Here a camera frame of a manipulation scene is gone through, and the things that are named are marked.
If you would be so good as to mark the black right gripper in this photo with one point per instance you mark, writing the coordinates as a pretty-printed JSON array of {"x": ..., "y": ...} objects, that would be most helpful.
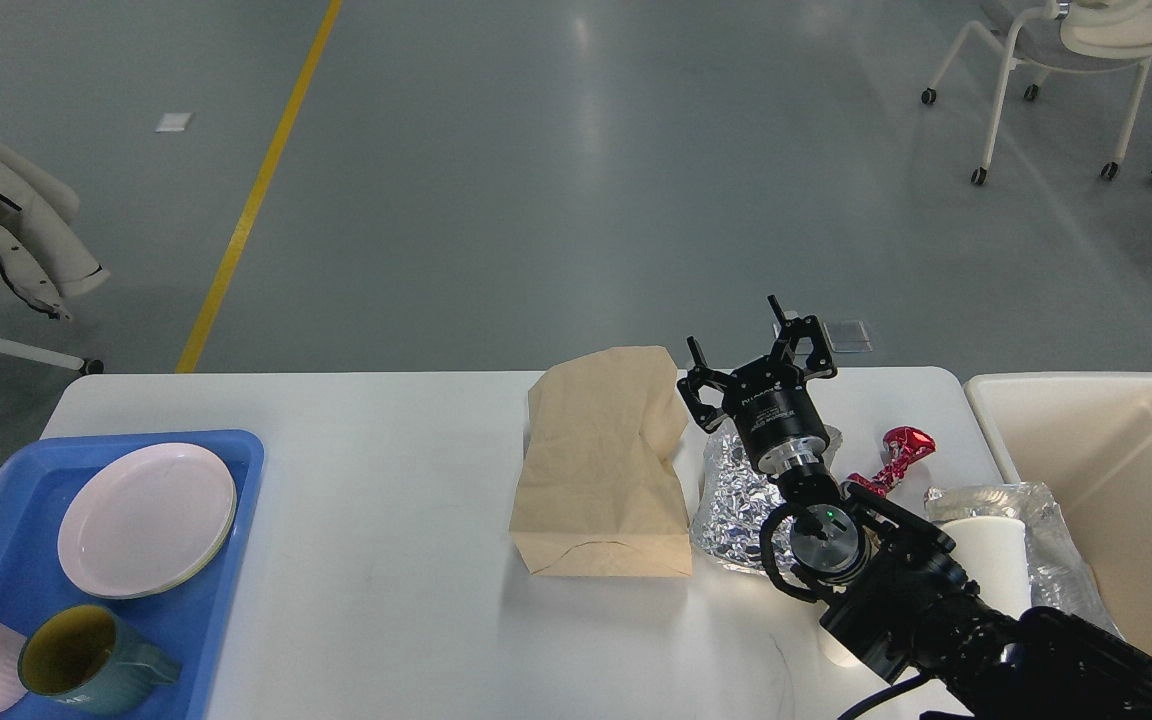
[{"x": 778, "y": 424}]

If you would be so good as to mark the brown paper bag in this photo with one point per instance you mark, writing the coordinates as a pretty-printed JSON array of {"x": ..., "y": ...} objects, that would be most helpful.
[{"x": 598, "y": 494}]

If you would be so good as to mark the pink plate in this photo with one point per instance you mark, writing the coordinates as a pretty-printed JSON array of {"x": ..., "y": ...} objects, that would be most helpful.
[{"x": 175, "y": 475}]

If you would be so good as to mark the dark teal mug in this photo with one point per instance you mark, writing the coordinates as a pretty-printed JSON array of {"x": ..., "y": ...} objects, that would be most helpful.
[{"x": 89, "y": 659}]

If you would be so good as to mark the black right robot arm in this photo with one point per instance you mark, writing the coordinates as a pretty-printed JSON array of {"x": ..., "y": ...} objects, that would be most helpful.
[{"x": 895, "y": 597}]

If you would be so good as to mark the grey floor socket cover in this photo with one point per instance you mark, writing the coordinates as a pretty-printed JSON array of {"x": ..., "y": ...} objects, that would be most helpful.
[{"x": 848, "y": 337}]

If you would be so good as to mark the crumpled silver foil bag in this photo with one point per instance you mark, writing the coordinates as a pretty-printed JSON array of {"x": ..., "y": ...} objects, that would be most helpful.
[{"x": 733, "y": 503}]

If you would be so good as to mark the crushed red can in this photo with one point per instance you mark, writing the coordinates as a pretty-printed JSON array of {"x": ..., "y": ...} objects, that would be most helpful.
[{"x": 903, "y": 447}]

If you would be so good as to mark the white paper cup tipped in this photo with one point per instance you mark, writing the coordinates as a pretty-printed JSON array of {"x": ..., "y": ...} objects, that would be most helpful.
[{"x": 835, "y": 651}]

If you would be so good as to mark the white paper cup upright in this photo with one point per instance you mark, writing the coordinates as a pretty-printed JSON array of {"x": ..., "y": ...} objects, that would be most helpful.
[{"x": 993, "y": 554}]

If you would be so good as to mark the clear plastic bag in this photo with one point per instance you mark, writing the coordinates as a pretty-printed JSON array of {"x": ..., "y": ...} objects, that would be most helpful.
[{"x": 1059, "y": 576}]

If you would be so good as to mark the beige plastic bin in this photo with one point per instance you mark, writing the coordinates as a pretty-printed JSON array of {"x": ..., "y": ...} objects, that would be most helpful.
[{"x": 1088, "y": 437}]

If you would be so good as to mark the white chair on wheels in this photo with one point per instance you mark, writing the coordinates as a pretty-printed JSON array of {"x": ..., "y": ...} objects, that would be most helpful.
[{"x": 1079, "y": 38}]

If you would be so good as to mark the white floor plate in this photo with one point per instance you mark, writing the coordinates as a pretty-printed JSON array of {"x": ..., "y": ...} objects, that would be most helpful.
[{"x": 174, "y": 122}]

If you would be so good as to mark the blue plastic tray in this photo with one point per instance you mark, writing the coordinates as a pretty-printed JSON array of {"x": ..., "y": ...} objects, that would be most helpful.
[{"x": 36, "y": 486}]

